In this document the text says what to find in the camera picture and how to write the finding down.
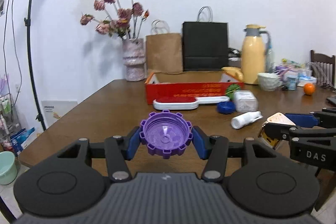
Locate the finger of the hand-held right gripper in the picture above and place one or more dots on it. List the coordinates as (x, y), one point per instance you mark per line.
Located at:
(278, 130)
(302, 119)

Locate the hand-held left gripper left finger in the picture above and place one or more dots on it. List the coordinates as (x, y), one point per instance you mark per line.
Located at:
(134, 142)

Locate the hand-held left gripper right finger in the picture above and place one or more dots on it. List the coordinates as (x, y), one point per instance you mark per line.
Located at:
(198, 142)

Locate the white power adapter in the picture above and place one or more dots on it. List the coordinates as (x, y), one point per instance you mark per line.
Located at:
(278, 118)

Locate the purple toothed lid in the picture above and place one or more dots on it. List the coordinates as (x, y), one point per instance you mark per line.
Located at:
(165, 134)

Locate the white spray bottle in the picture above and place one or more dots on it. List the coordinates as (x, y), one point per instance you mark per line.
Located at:
(245, 120)

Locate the clear cotton swab box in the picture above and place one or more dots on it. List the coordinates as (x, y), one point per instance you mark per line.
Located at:
(245, 101)

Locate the blue toothed lid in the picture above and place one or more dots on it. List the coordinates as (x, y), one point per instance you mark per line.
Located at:
(225, 107)

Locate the white red lint brush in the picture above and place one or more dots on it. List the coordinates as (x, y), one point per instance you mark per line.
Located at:
(176, 102)

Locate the red cardboard box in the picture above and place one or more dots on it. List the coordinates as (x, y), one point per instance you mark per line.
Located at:
(189, 91)

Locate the orange fruit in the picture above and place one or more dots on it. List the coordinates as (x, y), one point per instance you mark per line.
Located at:
(309, 89)

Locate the dark phone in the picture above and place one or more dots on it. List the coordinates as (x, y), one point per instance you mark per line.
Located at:
(332, 101)

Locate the small blue white cup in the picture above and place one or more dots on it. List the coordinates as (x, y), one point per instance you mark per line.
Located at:
(291, 83)

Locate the blue tissue pack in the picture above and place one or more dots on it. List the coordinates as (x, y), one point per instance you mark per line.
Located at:
(307, 79)

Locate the white ribbed bowl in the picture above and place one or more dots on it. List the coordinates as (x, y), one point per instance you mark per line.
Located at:
(267, 81)

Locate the purple packet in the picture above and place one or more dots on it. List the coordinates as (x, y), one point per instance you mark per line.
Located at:
(282, 69)

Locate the dark wooden chair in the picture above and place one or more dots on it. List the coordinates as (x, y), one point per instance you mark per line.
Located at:
(324, 66)

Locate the clear bottle blue cap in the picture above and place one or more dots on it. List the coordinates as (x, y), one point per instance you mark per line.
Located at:
(270, 60)

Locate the yellow mug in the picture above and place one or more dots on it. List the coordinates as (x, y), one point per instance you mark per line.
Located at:
(232, 74)

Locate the yellow thermos jug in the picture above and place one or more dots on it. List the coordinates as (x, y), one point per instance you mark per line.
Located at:
(252, 56)

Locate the white flat panel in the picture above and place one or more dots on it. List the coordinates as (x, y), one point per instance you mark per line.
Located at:
(59, 113)

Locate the pink mottled vase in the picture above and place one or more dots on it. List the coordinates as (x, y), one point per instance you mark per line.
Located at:
(134, 58)

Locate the brown paper bag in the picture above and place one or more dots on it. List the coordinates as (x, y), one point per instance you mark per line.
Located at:
(164, 53)

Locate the black paper bag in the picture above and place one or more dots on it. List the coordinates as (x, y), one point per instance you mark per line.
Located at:
(205, 47)

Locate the blue white packets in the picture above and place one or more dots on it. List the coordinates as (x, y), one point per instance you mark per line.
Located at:
(22, 138)

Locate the green bucket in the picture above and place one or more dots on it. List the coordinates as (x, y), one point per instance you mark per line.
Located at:
(7, 167)

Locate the dried pink roses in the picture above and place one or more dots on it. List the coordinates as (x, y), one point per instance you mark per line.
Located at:
(118, 11)

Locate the black light stand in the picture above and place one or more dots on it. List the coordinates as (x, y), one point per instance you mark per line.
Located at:
(31, 43)

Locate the wall poster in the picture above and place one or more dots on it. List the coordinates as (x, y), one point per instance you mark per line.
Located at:
(2, 2)

